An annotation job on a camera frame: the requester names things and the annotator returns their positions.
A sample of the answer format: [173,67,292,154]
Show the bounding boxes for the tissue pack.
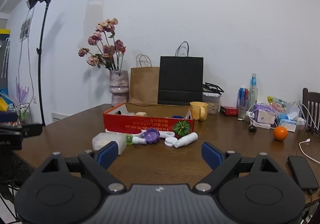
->
[277,113,297,132]

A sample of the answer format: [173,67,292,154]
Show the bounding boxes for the white spray bottle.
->
[174,132,199,148]

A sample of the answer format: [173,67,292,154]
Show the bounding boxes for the black paper bag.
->
[158,41,203,105]

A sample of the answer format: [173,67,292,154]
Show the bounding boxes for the black phone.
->
[287,156,319,191]

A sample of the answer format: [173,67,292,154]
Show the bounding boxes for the white round lid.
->
[164,137,177,147]

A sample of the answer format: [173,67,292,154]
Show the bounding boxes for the purple white device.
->
[246,103,278,129]

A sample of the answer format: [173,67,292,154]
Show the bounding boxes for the red cardboard box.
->
[103,103,195,137]

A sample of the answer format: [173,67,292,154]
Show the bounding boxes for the translucent plastic box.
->
[92,132,127,155]

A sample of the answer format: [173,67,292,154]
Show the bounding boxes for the pink ceramic vase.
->
[109,70,129,107]

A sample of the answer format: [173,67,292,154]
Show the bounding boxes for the dried pink flowers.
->
[78,18,126,71]

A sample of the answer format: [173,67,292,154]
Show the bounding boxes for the clear food container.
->
[202,82,224,115]

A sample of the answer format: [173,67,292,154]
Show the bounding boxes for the blue drink can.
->
[237,88,249,110]

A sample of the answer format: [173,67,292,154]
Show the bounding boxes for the red white lint brush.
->
[105,129,176,138]

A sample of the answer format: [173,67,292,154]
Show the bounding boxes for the blue bottle cap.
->
[172,115,184,118]

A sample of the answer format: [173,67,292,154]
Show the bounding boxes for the white cable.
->
[298,138,320,167]

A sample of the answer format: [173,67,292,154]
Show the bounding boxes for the yellow mug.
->
[190,102,208,122]

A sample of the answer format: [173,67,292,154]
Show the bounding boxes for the small red box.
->
[220,106,238,116]

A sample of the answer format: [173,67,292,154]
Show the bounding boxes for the wooden chair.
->
[302,88,320,133]

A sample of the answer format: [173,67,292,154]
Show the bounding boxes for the brown paper bag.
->
[129,54,159,104]

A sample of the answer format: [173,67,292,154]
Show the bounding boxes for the orange fruit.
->
[273,126,288,141]

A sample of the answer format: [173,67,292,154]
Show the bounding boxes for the purple ridged cap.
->
[143,128,160,144]

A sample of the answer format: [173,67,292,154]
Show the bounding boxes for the glass cup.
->
[238,106,247,121]

